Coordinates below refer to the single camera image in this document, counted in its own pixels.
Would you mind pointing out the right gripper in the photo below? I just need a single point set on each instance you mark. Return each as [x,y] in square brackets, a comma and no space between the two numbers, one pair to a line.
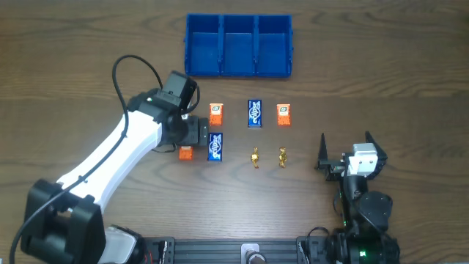
[335,168]

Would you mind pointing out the orange candy box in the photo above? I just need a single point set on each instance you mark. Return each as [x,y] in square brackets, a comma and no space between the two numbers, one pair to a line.
[283,114]
[216,114]
[185,154]

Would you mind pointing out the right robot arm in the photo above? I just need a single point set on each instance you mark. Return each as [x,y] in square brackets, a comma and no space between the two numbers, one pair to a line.
[373,210]

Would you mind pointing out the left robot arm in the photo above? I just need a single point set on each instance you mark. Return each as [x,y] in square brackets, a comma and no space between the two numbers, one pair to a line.
[124,146]

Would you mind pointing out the gold wrapped candy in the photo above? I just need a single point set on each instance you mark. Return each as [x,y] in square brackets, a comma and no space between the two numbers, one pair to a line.
[254,157]
[282,157]

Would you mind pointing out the blue candy pack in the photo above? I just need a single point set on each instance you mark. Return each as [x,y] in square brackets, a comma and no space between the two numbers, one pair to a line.
[215,146]
[254,113]

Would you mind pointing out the blue tray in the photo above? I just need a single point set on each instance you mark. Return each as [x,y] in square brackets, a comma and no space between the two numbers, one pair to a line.
[238,55]

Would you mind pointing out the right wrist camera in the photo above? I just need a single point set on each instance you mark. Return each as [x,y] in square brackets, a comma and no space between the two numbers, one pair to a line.
[362,159]

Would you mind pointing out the mounting rail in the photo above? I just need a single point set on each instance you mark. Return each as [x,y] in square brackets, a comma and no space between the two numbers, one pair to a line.
[212,253]

